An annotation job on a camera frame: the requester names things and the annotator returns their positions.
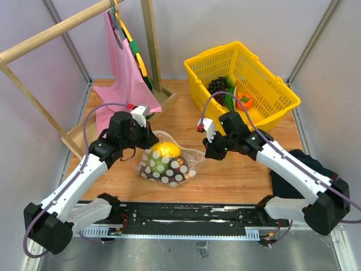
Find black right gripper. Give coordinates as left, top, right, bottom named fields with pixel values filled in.
left=202, top=129, right=237, bottom=161

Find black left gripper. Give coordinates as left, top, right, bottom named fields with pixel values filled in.
left=121, top=120, right=160, bottom=150

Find clear polka dot zip bag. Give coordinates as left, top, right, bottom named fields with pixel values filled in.
left=134, top=130, right=205, bottom=187

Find dark brown toy chestnut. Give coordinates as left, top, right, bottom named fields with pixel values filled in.
left=170, top=156, right=188, bottom=173

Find green toy cabbage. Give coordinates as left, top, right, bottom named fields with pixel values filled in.
left=149, top=157, right=170, bottom=174

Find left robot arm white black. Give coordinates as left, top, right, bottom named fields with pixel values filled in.
left=23, top=105, right=159, bottom=258

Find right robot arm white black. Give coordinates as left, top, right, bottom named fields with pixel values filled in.
left=197, top=111, right=350, bottom=235

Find wooden clothes rack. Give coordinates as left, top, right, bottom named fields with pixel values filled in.
left=1, top=1, right=177, bottom=159

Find pink t-shirt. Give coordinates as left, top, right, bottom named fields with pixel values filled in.
left=93, top=13, right=162, bottom=133

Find toy watermelon slice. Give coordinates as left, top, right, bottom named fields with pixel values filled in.
left=223, top=87, right=237, bottom=111

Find orange toy persimmon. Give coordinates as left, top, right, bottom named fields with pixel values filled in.
left=236, top=94, right=253, bottom=110

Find black toy grapes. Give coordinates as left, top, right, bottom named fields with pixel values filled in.
left=207, top=77, right=227, bottom=106

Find yellow green toy mango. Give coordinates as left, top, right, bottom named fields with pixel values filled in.
left=224, top=74, right=237, bottom=88

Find yellow clothes hanger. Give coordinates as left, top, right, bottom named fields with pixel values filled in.
left=116, top=1, right=148, bottom=77

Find yellow plastic basket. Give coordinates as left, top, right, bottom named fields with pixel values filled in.
left=183, top=41, right=301, bottom=133

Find green t-shirt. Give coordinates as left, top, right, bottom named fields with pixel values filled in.
left=129, top=40, right=161, bottom=120

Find grey clothes hanger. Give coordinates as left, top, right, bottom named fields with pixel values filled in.
left=107, top=0, right=126, bottom=50

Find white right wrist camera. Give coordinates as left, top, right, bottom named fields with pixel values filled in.
left=197, top=118, right=217, bottom=143

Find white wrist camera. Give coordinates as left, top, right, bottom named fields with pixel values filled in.
left=130, top=104, right=150, bottom=128
left=197, top=118, right=217, bottom=143

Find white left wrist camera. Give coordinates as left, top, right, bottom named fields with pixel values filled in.
left=130, top=104, right=150, bottom=128

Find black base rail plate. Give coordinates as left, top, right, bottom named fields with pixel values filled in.
left=95, top=202, right=289, bottom=238

